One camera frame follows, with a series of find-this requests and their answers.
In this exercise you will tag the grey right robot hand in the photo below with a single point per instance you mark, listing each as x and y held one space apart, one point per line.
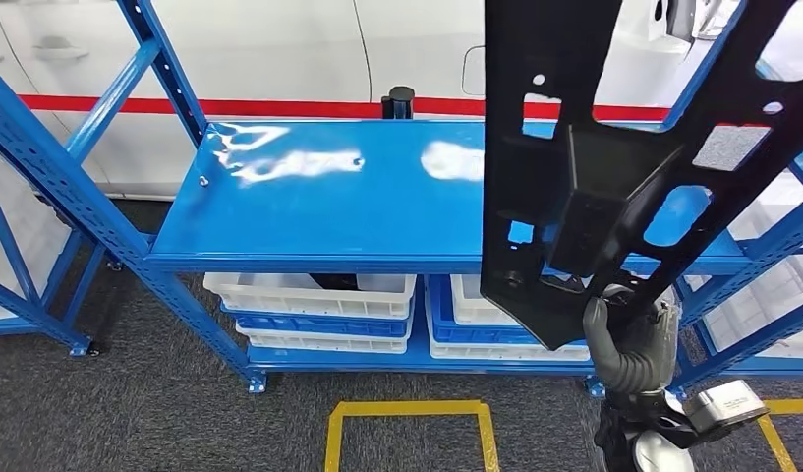
635 371

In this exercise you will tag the black plastic part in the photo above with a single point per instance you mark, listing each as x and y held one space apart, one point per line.
332 281

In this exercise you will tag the yellow floor tape square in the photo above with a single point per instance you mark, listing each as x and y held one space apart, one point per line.
775 443

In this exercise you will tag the white car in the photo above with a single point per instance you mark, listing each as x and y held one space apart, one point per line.
277 52

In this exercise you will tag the black plastic plate bracket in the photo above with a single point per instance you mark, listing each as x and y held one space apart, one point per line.
538 195

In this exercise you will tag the blue plastic crate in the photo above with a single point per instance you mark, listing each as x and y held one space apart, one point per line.
466 334
310 326

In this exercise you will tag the white plastic crate stack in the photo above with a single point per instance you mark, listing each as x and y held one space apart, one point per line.
43 228
765 300

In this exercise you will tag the red barrier belt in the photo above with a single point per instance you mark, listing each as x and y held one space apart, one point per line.
277 107

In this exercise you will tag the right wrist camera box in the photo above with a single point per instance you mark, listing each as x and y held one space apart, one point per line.
726 404

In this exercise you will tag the black stanchion post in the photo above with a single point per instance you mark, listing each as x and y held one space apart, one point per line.
401 101

